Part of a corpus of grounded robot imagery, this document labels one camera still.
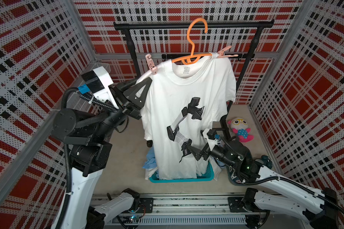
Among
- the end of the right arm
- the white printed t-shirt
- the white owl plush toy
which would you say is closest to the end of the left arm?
the white printed t-shirt

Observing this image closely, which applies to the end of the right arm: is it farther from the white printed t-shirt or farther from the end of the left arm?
the end of the left arm

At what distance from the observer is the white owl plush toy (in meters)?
0.97

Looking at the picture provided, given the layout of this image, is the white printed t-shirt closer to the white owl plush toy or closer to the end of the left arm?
the end of the left arm

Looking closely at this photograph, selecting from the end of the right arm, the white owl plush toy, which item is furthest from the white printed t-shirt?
the white owl plush toy

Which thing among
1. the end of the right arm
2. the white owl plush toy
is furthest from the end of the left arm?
the white owl plush toy

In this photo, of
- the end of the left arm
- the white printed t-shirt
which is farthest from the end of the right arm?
the end of the left arm
